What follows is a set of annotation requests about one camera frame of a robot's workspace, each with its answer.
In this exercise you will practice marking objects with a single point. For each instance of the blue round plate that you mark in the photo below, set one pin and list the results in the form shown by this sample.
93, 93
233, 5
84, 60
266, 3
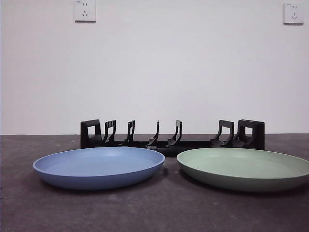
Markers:
96, 166

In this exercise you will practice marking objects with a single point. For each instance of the green round plate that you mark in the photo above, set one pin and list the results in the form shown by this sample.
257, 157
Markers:
241, 169

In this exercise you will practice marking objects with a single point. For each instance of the black plate rack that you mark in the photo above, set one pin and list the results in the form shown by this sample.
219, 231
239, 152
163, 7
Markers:
260, 135

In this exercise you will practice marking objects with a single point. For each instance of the white wall socket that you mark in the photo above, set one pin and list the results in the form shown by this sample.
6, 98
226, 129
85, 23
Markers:
293, 21
85, 18

